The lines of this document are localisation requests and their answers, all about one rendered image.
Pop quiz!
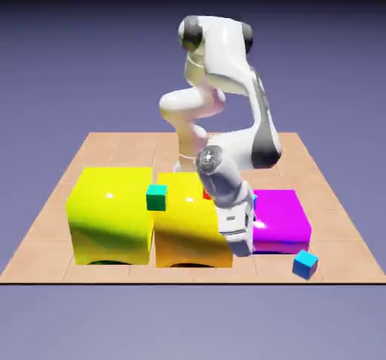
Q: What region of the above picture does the large lime yellow box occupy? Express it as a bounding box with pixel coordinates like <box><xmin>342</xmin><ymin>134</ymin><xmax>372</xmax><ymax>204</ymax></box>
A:
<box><xmin>65</xmin><ymin>167</ymin><xmax>155</xmax><ymax>266</ymax></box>

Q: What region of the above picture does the large golden yellow box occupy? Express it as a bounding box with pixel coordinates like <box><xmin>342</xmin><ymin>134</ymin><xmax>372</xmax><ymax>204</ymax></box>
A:
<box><xmin>153</xmin><ymin>171</ymin><xmax>234</xmax><ymax>269</ymax></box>

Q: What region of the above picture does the large magenta box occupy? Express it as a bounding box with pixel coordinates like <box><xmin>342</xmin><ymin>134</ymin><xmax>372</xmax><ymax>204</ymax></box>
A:
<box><xmin>252</xmin><ymin>189</ymin><xmax>312</xmax><ymax>255</ymax></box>

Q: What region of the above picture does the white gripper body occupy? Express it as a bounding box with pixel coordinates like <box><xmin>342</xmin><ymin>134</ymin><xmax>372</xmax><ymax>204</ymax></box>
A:
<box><xmin>223</xmin><ymin>229</ymin><xmax>255</xmax><ymax>258</ymax></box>

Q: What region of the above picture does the small green cube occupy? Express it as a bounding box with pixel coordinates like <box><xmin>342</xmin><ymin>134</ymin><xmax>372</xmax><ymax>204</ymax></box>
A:
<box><xmin>146</xmin><ymin>184</ymin><xmax>169</xmax><ymax>212</ymax></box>

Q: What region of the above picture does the small blue cube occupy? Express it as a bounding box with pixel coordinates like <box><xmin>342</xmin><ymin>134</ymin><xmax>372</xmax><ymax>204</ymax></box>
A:
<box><xmin>291</xmin><ymin>249</ymin><xmax>320</xmax><ymax>281</ymax></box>

